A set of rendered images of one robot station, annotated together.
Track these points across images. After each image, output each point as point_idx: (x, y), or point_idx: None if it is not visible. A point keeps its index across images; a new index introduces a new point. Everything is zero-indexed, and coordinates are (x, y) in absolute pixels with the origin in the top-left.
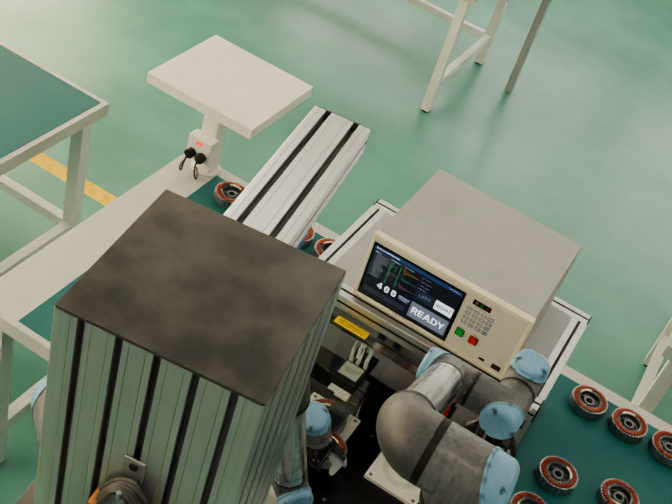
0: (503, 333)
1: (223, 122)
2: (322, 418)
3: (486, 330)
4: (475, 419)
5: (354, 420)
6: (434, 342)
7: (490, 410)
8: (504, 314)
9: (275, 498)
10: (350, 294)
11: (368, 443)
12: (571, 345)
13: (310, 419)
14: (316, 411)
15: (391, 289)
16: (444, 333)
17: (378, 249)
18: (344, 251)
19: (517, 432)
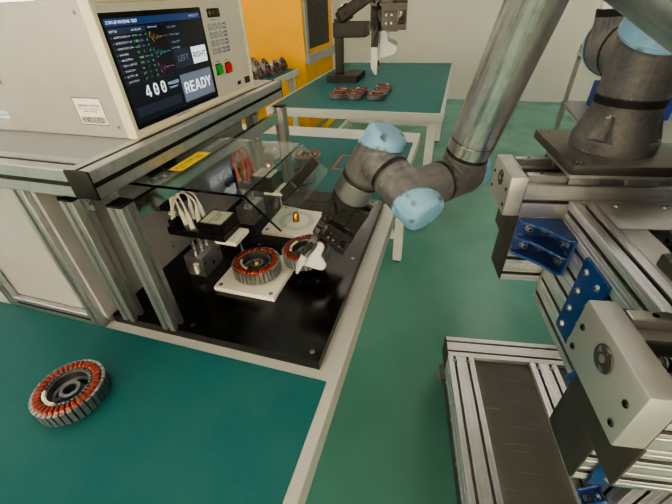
0: (234, 31)
1: None
2: (389, 124)
3: (227, 42)
4: (372, 16)
5: None
6: (216, 106)
7: None
8: (225, 5)
9: (366, 296)
10: (141, 141)
11: (270, 244)
12: None
13: (395, 133)
14: (384, 126)
15: (159, 82)
16: (214, 86)
17: (109, 26)
18: (32, 155)
19: (286, 111)
